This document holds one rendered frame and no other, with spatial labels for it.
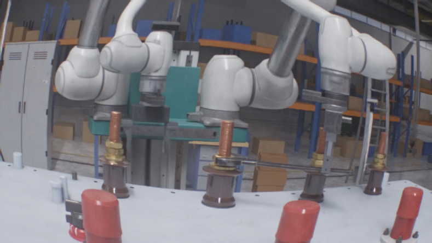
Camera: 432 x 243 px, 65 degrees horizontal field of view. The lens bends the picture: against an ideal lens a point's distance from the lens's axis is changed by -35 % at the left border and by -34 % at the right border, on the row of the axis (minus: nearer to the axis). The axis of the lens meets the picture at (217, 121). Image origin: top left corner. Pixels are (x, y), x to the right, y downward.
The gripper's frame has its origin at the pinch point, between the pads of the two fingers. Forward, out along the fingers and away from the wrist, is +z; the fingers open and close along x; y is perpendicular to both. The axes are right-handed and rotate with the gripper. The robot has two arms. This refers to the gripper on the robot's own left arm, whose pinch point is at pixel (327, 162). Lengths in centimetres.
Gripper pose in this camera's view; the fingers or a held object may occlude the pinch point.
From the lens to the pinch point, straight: 112.7
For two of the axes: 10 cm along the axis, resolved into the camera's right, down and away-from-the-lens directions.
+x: 2.6, -0.9, 9.6
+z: -1.0, 9.9, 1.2
